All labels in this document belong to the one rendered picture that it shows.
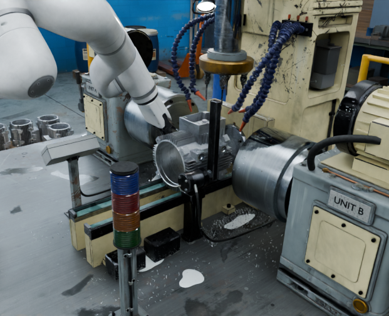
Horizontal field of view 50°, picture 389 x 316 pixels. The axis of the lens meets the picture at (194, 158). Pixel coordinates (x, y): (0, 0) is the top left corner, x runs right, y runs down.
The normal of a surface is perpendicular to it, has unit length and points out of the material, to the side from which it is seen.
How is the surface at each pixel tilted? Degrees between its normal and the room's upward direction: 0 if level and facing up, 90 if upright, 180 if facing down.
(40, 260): 0
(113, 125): 90
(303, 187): 90
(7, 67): 69
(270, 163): 51
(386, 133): 90
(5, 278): 0
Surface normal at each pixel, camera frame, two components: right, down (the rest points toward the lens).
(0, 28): -0.11, -0.11
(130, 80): 0.11, 0.65
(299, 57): -0.76, 0.25
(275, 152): -0.42, -0.60
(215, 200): 0.65, 0.33
